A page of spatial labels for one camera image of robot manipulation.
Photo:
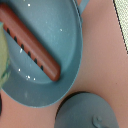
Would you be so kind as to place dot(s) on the grey teal gripper finger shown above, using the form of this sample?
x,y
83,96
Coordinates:
x,y
4,58

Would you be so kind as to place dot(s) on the brown toy sausage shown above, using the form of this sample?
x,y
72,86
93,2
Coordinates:
x,y
28,42

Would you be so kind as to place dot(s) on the small grey saucepan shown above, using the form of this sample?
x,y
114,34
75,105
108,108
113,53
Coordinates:
x,y
45,45

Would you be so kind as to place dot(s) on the large grey pot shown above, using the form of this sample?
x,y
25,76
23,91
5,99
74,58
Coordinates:
x,y
85,110

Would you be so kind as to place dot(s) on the pink toy stove top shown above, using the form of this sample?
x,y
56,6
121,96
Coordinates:
x,y
103,71

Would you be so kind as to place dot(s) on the white woven placemat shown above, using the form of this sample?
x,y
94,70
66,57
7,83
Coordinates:
x,y
121,8

